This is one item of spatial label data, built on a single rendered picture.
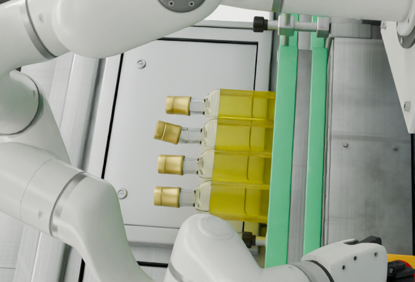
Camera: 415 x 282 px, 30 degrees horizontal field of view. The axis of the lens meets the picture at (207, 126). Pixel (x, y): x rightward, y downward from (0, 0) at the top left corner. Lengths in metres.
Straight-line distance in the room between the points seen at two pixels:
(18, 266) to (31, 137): 0.52
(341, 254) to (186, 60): 0.80
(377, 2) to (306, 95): 0.38
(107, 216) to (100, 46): 0.19
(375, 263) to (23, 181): 0.41
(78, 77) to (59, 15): 0.76
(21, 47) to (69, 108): 0.64
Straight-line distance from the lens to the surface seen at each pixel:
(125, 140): 1.52
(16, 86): 0.98
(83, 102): 1.58
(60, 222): 0.88
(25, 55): 0.95
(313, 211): 1.18
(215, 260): 0.81
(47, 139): 1.03
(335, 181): 1.18
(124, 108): 1.55
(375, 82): 1.25
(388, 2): 0.91
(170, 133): 1.36
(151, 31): 0.84
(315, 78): 1.27
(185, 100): 1.39
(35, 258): 1.49
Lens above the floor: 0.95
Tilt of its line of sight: 5 degrees up
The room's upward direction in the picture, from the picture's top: 87 degrees counter-clockwise
